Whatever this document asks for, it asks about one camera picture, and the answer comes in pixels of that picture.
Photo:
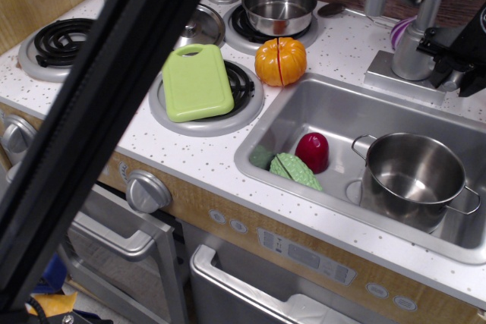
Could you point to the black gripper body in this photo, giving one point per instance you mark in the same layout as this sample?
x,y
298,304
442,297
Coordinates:
x,y
468,49

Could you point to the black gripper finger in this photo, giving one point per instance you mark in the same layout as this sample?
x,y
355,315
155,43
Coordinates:
x,y
437,42
472,82

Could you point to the silver faucet lever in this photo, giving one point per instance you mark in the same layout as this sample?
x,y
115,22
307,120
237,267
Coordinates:
x,y
450,82

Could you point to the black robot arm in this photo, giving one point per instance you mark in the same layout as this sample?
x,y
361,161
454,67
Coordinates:
x,y
126,48

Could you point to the purple striped toy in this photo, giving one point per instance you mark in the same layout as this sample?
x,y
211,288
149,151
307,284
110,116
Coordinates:
x,y
398,31

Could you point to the silver toy faucet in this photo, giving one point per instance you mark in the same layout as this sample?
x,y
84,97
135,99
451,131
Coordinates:
x,y
406,72

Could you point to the silver sink basin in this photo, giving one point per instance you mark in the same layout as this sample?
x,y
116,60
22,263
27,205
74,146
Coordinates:
x,y
350,117

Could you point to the orange toy pumpkin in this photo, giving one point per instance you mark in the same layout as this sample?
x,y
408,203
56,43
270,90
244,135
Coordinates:
x,y
281,61

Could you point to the red toy fruit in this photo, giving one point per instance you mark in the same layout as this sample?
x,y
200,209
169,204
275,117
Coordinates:
x,y
313,149

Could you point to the steel saucepan on burner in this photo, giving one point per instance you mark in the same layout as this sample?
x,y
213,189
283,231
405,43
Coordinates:
x,y
279,17

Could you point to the green toy bitter gourd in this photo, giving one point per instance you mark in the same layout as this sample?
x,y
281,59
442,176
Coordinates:
x,y
293,168

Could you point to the black coil burner front right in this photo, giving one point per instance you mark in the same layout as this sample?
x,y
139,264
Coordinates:
x,y
240,84

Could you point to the steel pot lid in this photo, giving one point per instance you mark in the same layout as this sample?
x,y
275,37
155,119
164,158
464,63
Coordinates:
x,y
206,27

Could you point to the green toy cutting board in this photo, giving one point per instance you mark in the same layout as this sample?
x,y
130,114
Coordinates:
x,y
196,84

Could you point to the silver dishwasher door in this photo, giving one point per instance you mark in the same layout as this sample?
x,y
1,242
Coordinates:
x,y
231,286

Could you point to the silver stove knob front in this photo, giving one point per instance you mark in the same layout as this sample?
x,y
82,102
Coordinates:
x,y
146,193

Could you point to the silver stove knob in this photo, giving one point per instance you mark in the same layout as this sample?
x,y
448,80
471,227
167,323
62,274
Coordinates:
x,y
146,193
18,135

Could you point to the silver oven door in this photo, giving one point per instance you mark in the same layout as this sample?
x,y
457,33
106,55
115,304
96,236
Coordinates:
x,y
134,263

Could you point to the black coil burner front left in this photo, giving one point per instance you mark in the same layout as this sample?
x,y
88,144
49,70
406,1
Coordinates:
x,y
58,44

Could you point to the silver stove knob far left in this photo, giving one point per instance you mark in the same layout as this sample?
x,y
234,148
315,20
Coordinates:
x,y
18,135

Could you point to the steel pot with handles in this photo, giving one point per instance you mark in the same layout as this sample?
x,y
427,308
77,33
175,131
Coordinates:
x,y
413,179

